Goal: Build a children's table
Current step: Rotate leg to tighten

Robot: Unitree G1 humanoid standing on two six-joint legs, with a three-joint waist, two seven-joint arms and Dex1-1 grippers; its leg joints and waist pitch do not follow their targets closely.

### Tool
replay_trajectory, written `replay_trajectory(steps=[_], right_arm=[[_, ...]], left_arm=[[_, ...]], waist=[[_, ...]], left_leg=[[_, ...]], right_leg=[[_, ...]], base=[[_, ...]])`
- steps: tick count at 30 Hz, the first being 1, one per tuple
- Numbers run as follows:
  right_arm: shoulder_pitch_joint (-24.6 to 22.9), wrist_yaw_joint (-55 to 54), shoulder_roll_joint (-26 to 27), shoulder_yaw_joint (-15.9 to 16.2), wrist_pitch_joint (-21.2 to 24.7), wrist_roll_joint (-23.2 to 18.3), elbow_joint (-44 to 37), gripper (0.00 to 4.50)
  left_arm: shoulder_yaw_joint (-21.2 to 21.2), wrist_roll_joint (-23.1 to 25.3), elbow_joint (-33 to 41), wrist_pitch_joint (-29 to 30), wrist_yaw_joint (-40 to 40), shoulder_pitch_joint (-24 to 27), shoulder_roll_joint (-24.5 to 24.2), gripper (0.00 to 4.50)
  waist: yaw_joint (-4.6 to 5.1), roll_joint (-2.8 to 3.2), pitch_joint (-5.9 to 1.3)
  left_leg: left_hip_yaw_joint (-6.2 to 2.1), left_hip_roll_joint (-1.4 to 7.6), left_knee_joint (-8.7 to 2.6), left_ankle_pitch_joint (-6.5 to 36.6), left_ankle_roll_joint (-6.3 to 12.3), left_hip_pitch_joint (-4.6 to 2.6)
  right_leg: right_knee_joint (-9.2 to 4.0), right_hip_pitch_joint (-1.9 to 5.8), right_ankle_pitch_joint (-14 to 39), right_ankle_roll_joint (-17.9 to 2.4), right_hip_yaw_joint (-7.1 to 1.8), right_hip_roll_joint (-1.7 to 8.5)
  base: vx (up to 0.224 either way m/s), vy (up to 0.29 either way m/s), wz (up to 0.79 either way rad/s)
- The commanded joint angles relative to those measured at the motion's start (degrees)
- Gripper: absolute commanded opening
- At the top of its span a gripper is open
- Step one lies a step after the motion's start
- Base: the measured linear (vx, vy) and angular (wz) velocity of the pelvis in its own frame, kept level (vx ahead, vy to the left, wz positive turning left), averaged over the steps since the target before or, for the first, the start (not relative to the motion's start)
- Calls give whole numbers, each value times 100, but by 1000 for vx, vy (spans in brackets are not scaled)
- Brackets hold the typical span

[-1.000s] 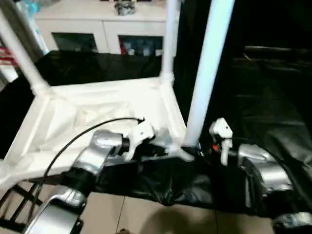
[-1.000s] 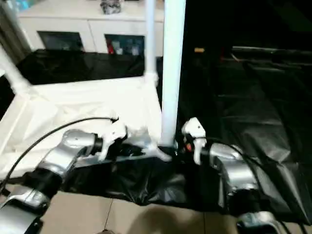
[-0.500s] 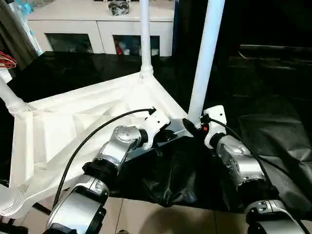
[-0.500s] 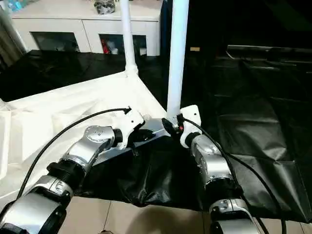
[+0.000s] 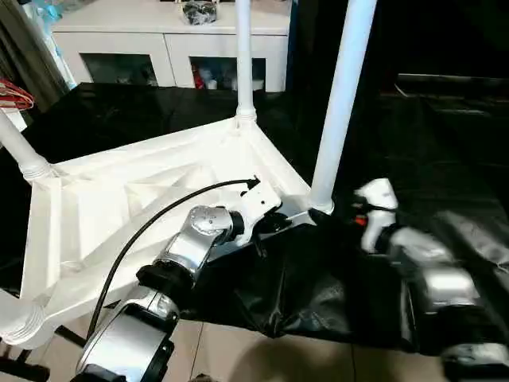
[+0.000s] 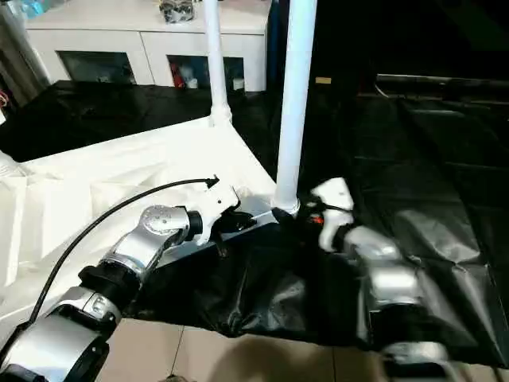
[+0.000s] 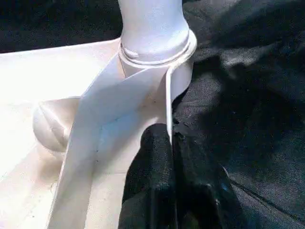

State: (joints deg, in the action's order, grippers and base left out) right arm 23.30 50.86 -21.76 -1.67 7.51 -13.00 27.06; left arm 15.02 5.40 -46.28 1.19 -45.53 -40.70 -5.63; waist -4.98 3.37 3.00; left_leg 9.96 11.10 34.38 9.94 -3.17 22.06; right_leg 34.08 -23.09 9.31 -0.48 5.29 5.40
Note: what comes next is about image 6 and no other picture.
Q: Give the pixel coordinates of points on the white sideboard with glass doors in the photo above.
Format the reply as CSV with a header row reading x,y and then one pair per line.
x,y
143,44

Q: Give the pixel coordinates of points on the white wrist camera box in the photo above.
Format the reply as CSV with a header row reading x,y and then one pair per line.
x,y
332,195
215,203

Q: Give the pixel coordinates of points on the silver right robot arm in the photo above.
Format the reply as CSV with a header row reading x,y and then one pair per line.
x,y
382,270

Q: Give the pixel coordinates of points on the dark object on cabinet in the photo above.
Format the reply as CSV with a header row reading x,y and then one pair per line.
x,y
176,10

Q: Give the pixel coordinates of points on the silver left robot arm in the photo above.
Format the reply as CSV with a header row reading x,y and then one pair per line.
x,y
135,247

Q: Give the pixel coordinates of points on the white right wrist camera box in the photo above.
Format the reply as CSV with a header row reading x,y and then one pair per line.
x,y
332,195

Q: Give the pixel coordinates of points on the white plastic table leg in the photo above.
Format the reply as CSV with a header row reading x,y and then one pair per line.
x,y
6,165
294,87
215,56

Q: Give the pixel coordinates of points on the black plastic mat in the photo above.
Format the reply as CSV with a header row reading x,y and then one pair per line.
x,y
429,199

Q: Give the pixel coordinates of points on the small beige label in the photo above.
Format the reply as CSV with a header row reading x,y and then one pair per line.
x,y
324,80

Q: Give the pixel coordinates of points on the white plastic table top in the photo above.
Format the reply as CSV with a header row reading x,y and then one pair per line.
x,y
87,191

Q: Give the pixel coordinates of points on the grey curtain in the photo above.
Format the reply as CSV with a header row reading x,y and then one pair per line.
x,y
20,56

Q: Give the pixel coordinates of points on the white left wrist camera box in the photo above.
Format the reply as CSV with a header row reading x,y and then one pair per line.
x,y
215,203

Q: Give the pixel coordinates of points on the long black bar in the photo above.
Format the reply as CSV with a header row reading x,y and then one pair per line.
x,y
445,80

